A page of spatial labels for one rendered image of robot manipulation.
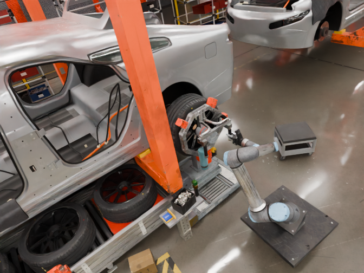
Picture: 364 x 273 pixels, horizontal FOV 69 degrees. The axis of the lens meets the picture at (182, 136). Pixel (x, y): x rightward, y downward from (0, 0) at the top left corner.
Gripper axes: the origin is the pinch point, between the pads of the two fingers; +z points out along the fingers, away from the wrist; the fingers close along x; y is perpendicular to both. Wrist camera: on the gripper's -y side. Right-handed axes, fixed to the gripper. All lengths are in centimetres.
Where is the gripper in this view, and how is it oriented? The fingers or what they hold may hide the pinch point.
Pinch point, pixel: (228, 132)
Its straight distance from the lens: 275.1
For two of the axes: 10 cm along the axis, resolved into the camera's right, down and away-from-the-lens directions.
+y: 1.6, 7.8, 6.0
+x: 7.7, -4.8, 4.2
